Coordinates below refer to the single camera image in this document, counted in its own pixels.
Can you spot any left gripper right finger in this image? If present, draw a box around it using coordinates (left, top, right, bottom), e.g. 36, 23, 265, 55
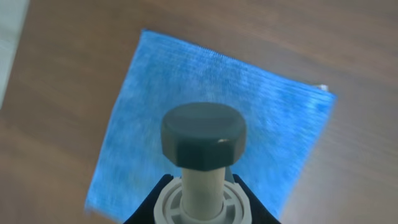
231, 174, 282, 224

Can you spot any blue cloth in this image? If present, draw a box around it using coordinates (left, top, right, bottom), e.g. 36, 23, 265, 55
84, 29, 339, 223

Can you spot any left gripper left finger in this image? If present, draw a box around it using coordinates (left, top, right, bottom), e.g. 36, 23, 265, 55
123, 174, 175, 224

